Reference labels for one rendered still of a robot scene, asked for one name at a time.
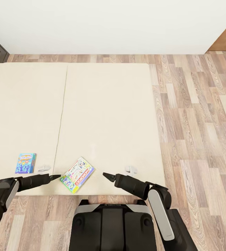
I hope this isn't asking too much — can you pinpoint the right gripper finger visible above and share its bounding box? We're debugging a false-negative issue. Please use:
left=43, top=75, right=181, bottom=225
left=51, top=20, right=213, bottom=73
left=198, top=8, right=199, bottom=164
left=103, top=172, right=117, bottom=182

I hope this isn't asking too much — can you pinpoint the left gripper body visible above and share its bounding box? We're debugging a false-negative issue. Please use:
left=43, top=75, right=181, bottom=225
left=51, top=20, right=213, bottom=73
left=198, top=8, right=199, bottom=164
left=29, top=174, right=49, bottom=189

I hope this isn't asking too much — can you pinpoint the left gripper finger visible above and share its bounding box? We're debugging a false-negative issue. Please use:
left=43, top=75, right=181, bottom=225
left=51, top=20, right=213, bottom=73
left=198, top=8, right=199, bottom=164
left=49, top=175, right=61, bottom=183

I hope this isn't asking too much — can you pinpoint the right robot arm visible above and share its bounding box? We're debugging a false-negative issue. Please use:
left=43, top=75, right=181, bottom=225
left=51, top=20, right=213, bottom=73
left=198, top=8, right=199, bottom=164
left=103, top=166, right=198, bottom=251

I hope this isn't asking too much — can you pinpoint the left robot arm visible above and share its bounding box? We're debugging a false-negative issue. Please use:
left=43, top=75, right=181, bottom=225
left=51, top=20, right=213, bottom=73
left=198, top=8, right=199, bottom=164
left=0, top=165, right=61, bottom=221

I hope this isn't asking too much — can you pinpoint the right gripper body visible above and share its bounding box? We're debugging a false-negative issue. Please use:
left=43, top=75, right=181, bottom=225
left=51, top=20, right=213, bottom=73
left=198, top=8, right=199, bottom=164
left=114, top=174, right=139, bottom=196

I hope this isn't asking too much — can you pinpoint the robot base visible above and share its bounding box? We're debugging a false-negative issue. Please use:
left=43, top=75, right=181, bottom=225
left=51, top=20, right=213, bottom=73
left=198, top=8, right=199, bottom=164
left=69, top=199, right=157, bottom=251

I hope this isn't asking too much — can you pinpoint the board game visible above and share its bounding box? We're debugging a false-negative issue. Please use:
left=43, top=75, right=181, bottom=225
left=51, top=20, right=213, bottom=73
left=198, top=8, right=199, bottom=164
left=60, top=156, right=95, bottom=194
left=15, top=153, right=36, bottom=174

